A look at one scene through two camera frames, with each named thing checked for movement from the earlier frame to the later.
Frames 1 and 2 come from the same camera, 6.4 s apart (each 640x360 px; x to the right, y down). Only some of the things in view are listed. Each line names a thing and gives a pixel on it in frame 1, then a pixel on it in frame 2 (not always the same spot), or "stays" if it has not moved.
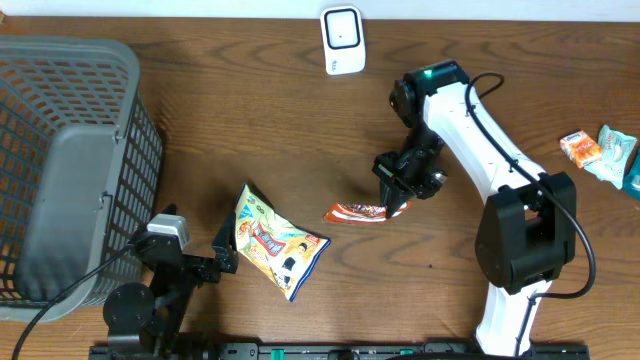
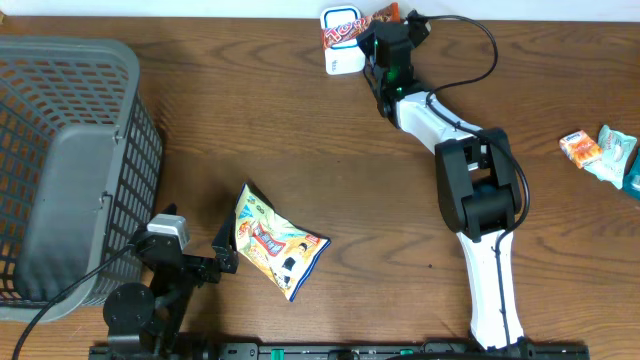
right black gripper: x=383 y=167 to x=366 y=36
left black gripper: x=224 y=260 stays
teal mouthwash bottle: x=631 y=182 stays
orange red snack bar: x=344 y=212 to x=345 y=31
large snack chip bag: x=286 y=252 stays
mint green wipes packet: x=612 y=162 stays
